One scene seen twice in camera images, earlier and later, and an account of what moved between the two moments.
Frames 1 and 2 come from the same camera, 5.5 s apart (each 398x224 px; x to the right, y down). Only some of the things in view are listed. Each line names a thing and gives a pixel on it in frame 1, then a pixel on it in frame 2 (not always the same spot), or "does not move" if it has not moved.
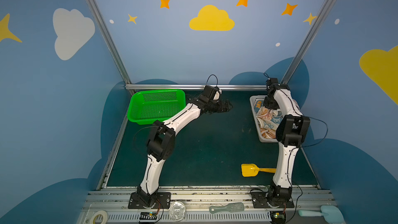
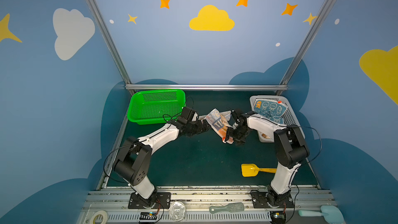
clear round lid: [178, 211] does not move
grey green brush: [236, 207] does not move
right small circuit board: [278, 217] does not move
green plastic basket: [147, 106] does not move
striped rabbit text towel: [264, 113] -> [219, 122]
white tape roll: [105, 217] does not move
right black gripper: [269, 101] -> [235, 131]
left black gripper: [219, 106] -> [198, 126]
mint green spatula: [331, 214] does not move
